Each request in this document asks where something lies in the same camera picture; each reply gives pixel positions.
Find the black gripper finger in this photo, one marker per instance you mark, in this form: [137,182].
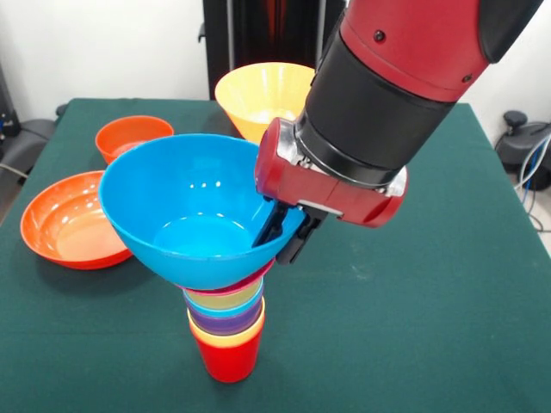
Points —
[301,238]
[271,226]

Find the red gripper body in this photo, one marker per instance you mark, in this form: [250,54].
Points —
[318,193]

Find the pink bowl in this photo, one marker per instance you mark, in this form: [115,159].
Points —
[254,279]

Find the translucent yellow cup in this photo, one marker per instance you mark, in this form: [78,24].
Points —
[241,297]

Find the blue cup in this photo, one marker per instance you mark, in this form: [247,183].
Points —
[224,312]

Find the large blue bowl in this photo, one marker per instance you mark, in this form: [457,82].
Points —
[172,180]

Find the purple cup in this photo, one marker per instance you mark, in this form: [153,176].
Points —
[224,325]

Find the orange-yellow cup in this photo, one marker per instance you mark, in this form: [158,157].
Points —
[228,343]

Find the red cup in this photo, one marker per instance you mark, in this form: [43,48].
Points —
[230,363]

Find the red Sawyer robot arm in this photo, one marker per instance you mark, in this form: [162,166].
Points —
[387,86]

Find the dark green table cloth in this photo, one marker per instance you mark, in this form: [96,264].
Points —
[387,301]

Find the large yellow bowl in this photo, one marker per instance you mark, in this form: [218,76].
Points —
[258,99]

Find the small orange bowl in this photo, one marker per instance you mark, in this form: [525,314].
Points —
[116,137]

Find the black stand base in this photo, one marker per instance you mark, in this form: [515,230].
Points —
[514,146]

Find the large shallow orange bowl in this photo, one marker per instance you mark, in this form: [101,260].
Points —
[56,223]

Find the grey stand base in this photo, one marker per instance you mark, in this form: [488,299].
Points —
[30,137]

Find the black equipment rack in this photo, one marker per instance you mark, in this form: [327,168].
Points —
[6,112]

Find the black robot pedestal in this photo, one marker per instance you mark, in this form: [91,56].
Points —
[267,34]

